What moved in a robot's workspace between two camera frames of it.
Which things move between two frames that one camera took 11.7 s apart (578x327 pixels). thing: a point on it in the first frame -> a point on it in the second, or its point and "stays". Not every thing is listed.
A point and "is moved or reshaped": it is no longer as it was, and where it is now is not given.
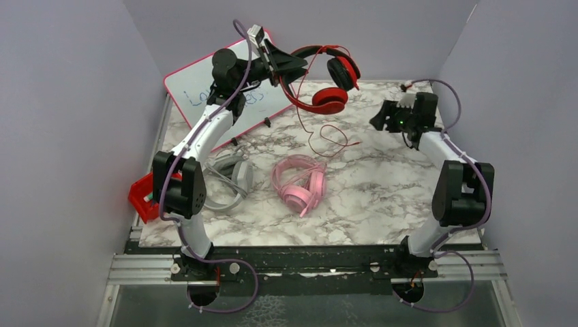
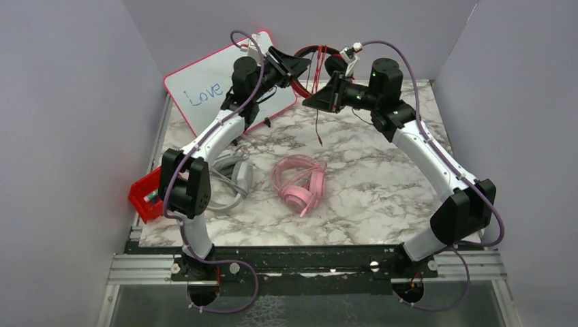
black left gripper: [281, 60] stays
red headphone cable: [326, 125] -> [322, 51]
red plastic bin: [142, 187] stays
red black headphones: [343, 71] is moved or reshaped
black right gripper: [389, 108] -> [330, 97]
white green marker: [148, 197] stays
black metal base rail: [309, 270] stays
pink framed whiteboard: [191, 88] stays
